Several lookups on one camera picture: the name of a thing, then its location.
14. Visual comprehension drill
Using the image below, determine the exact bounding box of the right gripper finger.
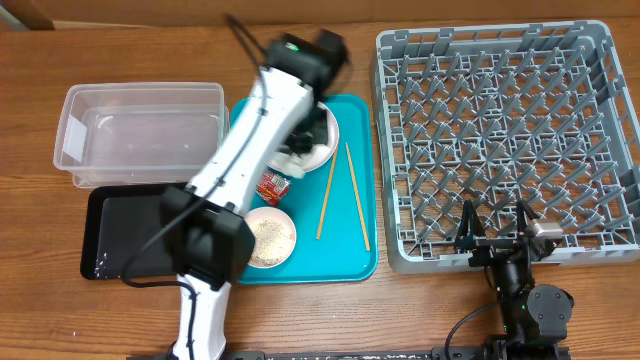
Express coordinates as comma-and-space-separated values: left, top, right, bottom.
516, 199, 540, 235
457, 200, 485, 240

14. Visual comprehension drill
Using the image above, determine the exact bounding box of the wooden chopstick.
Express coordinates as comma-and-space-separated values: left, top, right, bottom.
345, 142, 371, 252
316, 150, 338, 240

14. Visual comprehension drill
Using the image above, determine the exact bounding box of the white napkin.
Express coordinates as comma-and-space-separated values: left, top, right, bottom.
269, 152, 311, 179

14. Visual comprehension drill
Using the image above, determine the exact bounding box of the red snack wrapper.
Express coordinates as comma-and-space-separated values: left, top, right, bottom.
256, 170, 291, 207

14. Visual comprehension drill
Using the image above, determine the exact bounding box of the pink bowl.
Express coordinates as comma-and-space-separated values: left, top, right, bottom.
245, 207, 297, 269

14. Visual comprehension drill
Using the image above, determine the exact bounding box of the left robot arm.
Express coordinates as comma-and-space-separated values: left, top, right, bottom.
159, 30, 348, 359

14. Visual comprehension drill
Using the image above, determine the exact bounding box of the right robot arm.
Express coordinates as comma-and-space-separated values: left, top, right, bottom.
444, 200, 574, 360

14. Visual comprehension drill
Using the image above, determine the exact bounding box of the grey dishwasher rack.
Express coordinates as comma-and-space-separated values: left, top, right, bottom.
372, 20, 639, 274

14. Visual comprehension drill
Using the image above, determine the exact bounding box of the white round plate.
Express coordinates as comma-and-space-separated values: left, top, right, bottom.
305, 102, 340, 173

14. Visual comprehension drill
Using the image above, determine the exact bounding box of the teal serving tray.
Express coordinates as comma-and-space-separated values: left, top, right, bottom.
239, 94, 378, 285

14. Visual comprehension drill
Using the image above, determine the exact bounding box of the clear plastic storage bin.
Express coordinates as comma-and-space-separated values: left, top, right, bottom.
53, 82, 229, 188

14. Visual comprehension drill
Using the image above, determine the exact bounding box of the black plastic tray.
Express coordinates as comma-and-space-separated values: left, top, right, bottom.
80, 184, 168, 280

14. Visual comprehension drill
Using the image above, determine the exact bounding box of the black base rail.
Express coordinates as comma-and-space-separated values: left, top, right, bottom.
126, 347, 571, 360

